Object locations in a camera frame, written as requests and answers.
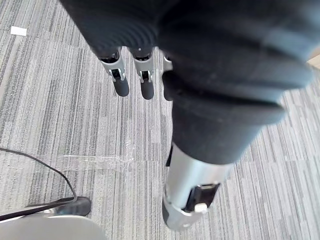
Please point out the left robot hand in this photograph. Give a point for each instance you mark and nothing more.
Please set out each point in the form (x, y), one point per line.
(215, 75)

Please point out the clear tape strip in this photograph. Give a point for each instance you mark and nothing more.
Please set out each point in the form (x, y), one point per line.
(100, 160)

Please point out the dark robot foot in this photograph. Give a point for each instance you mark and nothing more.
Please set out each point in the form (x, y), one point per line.
(77, 205)

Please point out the white paper tag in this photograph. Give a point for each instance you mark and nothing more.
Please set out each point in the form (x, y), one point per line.
(18, 30)

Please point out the silver robot leg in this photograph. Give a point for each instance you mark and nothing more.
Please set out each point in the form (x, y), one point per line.
(60, 228)

